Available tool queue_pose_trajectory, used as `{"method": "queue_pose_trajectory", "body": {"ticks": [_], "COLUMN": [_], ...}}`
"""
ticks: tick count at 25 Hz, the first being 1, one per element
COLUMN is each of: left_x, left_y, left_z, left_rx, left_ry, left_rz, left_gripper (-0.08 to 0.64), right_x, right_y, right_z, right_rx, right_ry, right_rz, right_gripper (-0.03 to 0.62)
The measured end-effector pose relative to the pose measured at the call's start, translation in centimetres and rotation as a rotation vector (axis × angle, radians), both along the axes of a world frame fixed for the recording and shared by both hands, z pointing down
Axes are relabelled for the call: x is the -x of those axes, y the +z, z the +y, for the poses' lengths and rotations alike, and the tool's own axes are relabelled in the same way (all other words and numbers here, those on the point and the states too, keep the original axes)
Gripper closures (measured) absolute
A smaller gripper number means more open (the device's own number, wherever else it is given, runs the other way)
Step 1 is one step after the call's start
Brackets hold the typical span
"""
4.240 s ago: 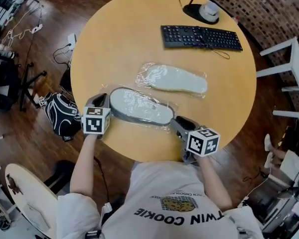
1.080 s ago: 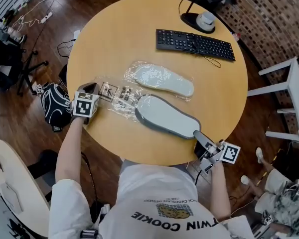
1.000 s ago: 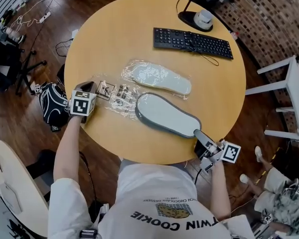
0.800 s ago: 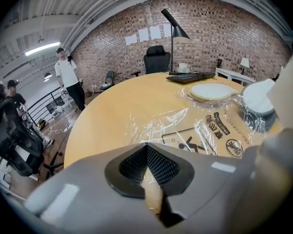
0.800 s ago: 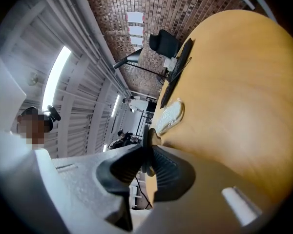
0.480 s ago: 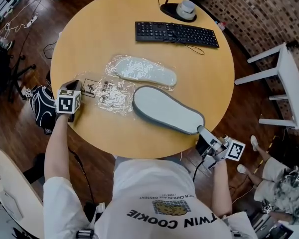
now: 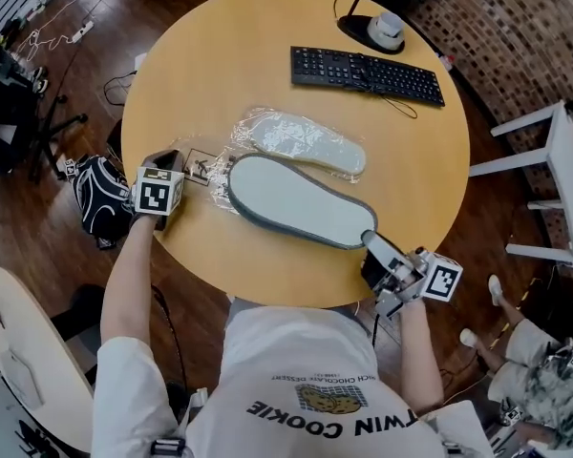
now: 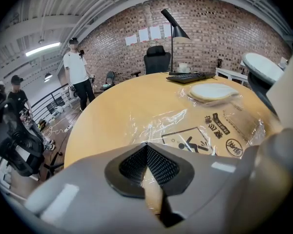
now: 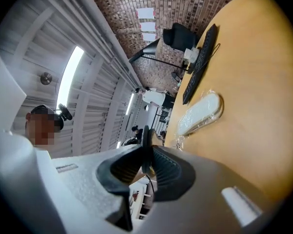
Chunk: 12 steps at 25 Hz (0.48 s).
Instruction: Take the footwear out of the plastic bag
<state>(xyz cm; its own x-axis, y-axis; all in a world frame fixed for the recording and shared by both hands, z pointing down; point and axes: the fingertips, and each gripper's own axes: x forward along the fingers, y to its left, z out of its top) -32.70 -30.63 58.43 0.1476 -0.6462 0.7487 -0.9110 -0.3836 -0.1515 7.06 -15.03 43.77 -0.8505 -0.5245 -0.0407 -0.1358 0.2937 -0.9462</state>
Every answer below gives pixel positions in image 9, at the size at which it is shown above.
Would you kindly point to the black head-mounted camera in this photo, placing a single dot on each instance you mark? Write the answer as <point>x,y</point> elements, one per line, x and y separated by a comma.
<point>64,113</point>

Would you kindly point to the long ceiling light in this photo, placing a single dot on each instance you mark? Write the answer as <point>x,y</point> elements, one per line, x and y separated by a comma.
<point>69,77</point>
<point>130,103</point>

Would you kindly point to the black keyboard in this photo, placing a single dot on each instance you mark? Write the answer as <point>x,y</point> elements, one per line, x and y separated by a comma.
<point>200,62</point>

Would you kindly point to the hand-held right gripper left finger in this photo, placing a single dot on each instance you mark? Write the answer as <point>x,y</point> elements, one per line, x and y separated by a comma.
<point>88,177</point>

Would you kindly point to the round metal ceiling fixture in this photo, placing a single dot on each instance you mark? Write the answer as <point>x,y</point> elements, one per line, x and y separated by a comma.
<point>46,78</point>

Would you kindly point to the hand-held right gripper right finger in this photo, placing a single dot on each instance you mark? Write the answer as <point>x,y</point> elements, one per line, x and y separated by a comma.
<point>205,203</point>

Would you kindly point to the black padded chair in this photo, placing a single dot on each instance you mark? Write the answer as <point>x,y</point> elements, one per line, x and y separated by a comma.
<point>179,35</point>

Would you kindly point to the person's head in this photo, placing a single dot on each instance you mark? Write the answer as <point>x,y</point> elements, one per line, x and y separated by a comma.
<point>42,128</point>

